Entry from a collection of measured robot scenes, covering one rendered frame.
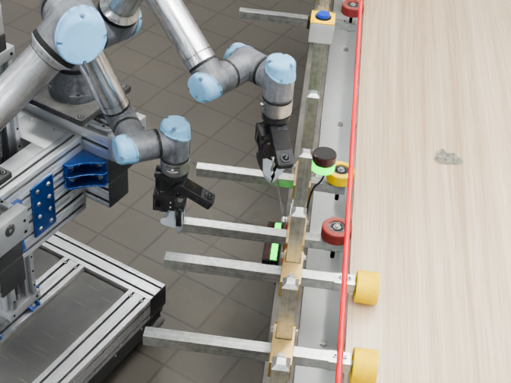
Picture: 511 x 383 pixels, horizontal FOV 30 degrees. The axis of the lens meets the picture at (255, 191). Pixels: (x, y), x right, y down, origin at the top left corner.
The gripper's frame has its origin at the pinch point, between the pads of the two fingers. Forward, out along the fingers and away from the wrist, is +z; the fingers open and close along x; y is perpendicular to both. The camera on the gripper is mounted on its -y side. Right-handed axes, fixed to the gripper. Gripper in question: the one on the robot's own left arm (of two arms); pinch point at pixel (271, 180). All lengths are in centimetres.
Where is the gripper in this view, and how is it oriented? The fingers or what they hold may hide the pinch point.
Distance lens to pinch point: 248.8
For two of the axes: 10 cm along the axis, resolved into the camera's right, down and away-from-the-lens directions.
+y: -2.3, -6.3, 7.4
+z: -0.7, 7.7, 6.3
